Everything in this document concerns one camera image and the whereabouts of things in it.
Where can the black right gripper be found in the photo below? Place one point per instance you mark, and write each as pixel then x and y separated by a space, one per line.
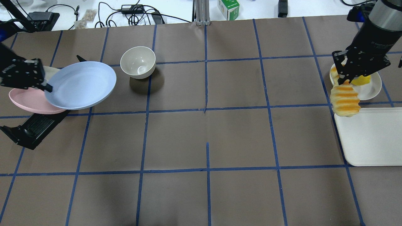
pixel 378 37

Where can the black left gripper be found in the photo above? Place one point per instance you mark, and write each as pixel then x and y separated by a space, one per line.
pixel 22 74

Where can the striped bread loaf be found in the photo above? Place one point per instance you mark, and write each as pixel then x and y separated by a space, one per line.
pixel 343 97

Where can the blue plate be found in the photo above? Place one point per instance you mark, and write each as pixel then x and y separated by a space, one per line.
pixel 81 85

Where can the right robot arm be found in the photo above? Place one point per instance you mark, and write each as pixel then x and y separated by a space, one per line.
pixel 380 15

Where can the cream plate in rack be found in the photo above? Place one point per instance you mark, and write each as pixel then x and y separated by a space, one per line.
pixel 49 72

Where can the pink plate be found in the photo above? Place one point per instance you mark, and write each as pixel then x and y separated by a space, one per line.
pixel 33 100

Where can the cream plate with lemon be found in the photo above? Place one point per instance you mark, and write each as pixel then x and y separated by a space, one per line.
pixel 370 90

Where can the black plate rack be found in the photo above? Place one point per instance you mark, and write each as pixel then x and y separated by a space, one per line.
pixel 33 131

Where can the yellow lemon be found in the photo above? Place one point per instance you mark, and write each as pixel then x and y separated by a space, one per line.
pixel 361 80

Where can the cream rectangular tray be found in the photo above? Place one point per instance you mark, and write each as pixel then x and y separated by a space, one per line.
pixel 373 137

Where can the cream bowl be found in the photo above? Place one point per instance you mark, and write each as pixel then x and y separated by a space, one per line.
pixel 138 62

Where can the black power adapter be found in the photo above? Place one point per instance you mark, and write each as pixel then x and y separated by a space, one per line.
pixel 132 9

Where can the green white box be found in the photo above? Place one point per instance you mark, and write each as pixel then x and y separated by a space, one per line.
pixel 229 8

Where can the silver aluminium frame post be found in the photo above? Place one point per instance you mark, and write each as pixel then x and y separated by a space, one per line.
pixel 201 15

